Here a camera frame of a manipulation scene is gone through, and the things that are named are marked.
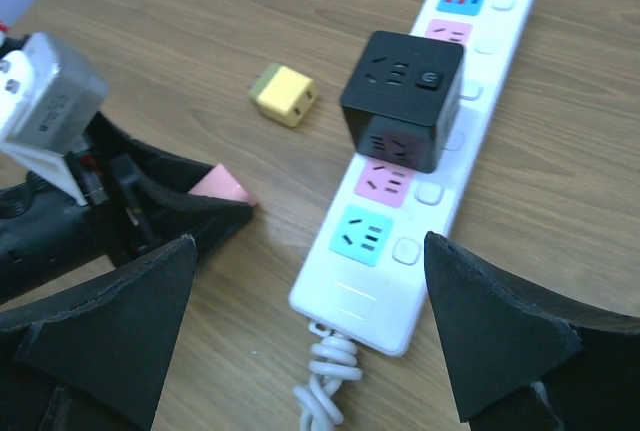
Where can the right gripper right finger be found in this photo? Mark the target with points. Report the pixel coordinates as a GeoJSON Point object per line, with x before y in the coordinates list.
{"type": "Point", "coordinates": [522, 357]}

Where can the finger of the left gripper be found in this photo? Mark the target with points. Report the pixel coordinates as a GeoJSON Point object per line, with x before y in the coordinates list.
{"type": "Point", "coordinates": [147, 173]}
{"type": "Point", "coordinates": [209, 221]}

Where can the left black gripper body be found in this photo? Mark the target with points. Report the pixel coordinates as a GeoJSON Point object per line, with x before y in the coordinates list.
{"type": "Point", "coordinates": [46, 234]}

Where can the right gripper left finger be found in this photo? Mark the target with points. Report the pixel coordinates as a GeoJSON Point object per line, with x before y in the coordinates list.
{"type": "Point", "coordinates": [95, 356]}

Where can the pink plug adapter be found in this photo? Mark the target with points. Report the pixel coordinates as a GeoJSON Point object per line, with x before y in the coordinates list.
{"type": "Point", "coordinates": [220, 183]}

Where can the yellow plug adapter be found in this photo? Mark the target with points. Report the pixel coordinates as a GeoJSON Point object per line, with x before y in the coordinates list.
{"type": "Point", "coordinates": [283, 94]}

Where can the white power strip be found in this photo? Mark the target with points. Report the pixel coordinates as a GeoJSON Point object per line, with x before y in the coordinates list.
{"type": "Point", "coordinates": [364, 274]}

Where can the black cube socket adapter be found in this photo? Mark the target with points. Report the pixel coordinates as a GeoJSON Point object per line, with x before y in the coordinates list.
{"type": "Point", "coordinates": [403, 97]}

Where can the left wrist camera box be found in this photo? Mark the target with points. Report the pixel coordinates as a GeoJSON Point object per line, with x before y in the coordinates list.
{"type": "Point", "coordinates": [50, 92]}

